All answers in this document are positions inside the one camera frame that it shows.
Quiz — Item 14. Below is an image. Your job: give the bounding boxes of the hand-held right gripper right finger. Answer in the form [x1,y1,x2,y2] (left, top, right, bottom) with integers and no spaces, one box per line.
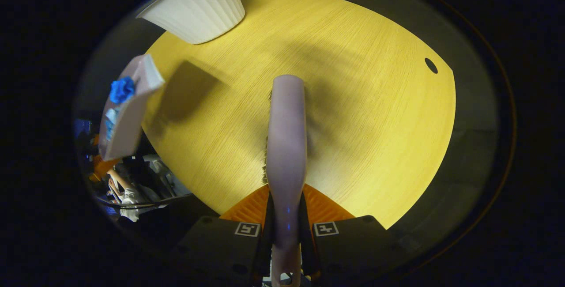
[300,184,398,285]

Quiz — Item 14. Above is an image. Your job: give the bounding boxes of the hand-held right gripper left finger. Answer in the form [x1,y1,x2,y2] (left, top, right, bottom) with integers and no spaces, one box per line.
[177,184,273,287]

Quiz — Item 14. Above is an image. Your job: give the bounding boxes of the pale purple dustpan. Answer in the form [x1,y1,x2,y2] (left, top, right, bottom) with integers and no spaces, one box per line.
[98,54,166,161]

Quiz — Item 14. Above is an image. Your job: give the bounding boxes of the pale purple small broom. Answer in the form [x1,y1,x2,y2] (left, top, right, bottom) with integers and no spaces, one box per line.
[264,74,309,287]

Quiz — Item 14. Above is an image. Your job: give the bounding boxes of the white ribbed garbage bin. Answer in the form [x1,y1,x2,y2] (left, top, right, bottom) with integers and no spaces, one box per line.
[136,0,246,45]

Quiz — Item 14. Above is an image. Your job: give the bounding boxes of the person's white clothing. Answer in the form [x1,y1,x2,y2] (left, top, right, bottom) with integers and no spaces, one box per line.
[118,185,153,222]

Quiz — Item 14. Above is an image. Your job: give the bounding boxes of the black cable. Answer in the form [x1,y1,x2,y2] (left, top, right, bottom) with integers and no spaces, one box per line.
[95,192,192,210]

